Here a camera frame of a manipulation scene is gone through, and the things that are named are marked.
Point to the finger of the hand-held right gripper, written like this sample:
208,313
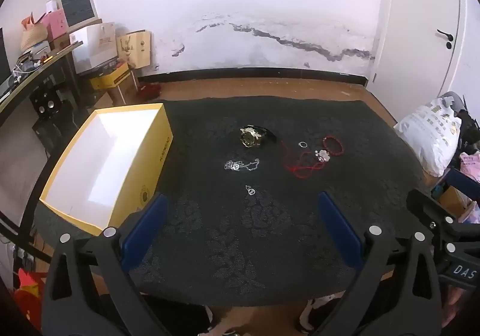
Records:
423,206

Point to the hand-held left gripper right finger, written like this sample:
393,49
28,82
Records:
337,227

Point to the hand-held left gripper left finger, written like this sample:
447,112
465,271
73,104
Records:
144,231

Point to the yellow cardboard box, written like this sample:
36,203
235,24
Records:
150,159

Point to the small silver round pendant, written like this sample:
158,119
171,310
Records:
251,192

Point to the gold and black wristwatch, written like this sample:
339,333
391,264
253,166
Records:
250,137

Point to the brown cardboard box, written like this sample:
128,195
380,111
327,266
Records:
453,201

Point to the white printed plastic bag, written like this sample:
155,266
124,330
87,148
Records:
427,133

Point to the black patterned table mat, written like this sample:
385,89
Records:
225,246

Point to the person's white shoe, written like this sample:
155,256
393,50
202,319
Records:
315,309

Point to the grey cloth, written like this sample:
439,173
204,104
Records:
452,99

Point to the red and yellow bag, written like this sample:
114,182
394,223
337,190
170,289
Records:
28,291

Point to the red cloth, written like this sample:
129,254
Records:
149,90

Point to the yellow stool with white legs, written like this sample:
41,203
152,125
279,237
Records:
110,77

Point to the black speaker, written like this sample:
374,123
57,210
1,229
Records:
47,101

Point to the light wooden box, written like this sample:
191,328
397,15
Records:
137,49

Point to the white cardboard box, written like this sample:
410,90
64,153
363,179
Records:
95,49

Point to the black desk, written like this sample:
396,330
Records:
41,71

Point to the white door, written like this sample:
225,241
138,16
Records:
420,13

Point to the black monitor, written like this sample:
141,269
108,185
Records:
3,58

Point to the pink box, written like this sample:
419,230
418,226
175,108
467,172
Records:
56,24

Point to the beige framed dark board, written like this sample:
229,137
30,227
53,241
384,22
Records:
77,2

